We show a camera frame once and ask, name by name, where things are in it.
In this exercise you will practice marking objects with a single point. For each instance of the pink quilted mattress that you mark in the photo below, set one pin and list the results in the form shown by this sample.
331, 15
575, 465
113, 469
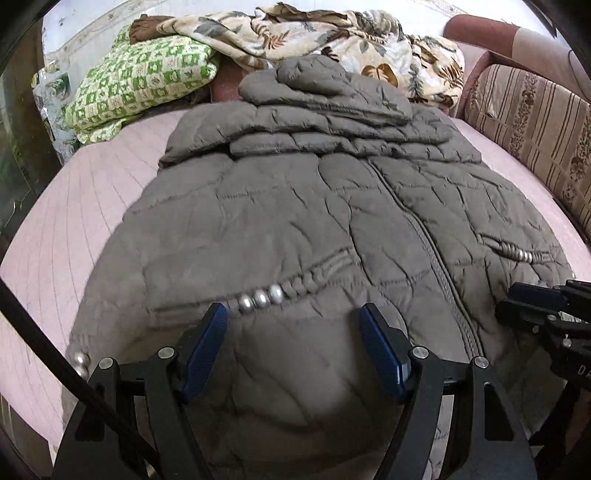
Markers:
69, 207

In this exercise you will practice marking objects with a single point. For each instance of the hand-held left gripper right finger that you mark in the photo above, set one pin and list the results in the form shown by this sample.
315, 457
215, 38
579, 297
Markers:
383, 355

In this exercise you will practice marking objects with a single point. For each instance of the brown cloth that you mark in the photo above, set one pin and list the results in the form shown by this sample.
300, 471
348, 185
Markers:
147, 27

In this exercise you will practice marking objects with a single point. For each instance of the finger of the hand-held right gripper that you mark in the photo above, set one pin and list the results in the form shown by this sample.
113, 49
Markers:
535, 291
526, 314

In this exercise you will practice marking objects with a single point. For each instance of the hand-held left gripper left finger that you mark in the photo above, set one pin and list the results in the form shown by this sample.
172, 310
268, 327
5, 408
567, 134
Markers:
205, 350

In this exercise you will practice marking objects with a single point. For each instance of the green checked quilt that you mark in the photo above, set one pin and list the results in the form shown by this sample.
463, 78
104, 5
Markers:
138, 78

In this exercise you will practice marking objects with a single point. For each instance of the olive quilted hooded jacket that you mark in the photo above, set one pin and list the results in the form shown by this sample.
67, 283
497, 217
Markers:
300, 207

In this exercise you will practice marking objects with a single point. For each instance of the wooden stained glass door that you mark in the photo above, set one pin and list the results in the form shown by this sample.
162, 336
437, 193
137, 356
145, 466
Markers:
18, 161

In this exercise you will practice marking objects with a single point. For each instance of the printed plastic bag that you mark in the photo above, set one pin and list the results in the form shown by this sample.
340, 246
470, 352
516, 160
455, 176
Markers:
51, 101

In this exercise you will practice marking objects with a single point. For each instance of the pink brown sofa armrest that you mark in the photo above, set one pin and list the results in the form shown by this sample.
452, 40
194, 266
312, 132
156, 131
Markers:
489, 37

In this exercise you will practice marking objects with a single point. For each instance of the striped floral sofa cushion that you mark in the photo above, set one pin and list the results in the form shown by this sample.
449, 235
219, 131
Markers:
531, 120

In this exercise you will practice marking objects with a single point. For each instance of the leaf print blanket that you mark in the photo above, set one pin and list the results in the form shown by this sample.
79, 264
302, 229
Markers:
323, 32

